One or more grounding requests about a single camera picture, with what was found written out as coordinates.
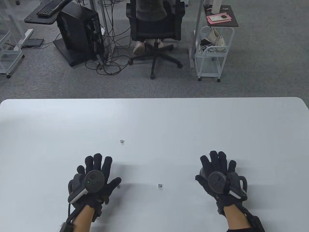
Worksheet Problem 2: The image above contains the black hand controller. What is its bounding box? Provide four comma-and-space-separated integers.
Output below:
208, 171, 248, 201
68, 170, 105, 204

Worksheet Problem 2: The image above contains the white cart with clear panels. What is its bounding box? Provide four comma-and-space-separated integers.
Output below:
0, 30, 25, 78

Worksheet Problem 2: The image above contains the brown side table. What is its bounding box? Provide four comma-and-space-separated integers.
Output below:
204, 5, 239, 27

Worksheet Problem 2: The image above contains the beige notebook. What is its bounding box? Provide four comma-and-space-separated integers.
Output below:
209, 14, 230, 22

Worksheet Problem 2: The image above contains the black computer tower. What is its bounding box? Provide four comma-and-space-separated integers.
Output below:
56, 2, 105, 60

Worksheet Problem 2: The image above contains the black right hand controller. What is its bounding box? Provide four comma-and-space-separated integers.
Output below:
208, 171, 248, 201

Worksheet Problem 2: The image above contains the person's right forearm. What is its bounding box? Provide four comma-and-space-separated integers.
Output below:
223, 204, 253, 230

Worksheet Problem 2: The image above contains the person's left hand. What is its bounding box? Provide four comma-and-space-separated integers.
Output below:
71, 153, 122, 213

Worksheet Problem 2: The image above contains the black office chair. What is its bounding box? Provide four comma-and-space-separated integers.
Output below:
126, 0, 186, 80

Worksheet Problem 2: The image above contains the white desk foot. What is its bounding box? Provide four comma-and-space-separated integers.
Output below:
7, 14, 34, 51

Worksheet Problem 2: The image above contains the black box on floor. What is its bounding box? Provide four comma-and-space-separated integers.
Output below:
22, 38, 45, 48

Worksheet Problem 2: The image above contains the black keyboard tray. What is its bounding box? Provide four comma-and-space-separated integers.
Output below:
24, 0, 73, 25

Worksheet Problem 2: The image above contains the tangle of black cables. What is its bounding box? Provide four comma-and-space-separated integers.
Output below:
84, 0, 137, 76

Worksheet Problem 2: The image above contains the white paper roll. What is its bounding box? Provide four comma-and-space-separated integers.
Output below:
211, 0, 223, 14

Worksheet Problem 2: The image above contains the black computer stand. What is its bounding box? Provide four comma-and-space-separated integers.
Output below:
53, 39, 98, 68

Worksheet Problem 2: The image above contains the person's left forearm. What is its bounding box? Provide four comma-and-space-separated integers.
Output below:
72, 206, 95, 232

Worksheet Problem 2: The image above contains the black left hand controller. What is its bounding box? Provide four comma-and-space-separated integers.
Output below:
68, 170, 105, 204

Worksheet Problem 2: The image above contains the beige bag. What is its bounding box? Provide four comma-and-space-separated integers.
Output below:
204, 28, 226, 53

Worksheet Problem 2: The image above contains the person's right hand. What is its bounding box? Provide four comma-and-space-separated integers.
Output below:
195, 150, 243, 215

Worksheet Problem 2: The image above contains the metal frame post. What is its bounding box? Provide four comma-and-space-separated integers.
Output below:
90, 0, 113, 58
189, 0, 205, 69

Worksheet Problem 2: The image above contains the white rolling cart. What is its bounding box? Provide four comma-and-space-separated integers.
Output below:
194, 26, 235, 82

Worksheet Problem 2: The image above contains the black right forearm sensor pack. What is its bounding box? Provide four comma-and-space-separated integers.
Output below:
246, 213, 265, 232

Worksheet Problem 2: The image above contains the black keyboard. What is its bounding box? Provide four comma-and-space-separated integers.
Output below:
36, 0, 67, 18

